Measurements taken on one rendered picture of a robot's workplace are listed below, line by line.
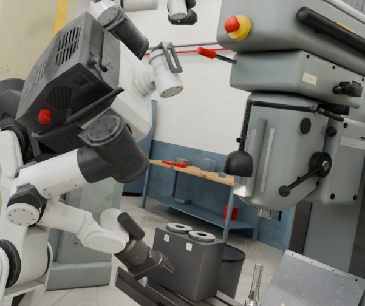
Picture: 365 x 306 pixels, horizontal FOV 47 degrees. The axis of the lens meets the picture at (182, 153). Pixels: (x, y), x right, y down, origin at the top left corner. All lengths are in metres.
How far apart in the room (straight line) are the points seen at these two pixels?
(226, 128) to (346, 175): 6.02
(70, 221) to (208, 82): 6.80
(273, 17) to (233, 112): 6.20
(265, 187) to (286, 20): 0.42
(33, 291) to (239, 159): 0.79
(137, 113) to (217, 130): 6.39
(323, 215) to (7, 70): 1.84
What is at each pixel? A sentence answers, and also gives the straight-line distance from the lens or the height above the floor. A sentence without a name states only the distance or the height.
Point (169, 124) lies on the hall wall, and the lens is 8.47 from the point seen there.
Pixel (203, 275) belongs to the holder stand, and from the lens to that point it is 1.41.
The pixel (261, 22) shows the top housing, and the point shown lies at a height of 1.77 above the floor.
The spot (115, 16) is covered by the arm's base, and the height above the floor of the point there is 1.77.
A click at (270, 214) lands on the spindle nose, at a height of 1.29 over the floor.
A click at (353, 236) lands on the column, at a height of 1.23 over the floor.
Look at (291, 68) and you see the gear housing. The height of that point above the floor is 1.68.
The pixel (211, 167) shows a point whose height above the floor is 0.96.
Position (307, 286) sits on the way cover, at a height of 1.02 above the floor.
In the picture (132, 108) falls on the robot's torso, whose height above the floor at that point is 1.52.
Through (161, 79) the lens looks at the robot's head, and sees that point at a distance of 1.07.
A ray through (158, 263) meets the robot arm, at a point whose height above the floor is 1.08.
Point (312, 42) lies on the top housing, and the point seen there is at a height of 1.75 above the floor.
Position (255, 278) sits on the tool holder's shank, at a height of 1.10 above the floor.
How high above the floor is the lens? 1.49
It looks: 3 degrees down
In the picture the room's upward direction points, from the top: 9 degrees clockwise
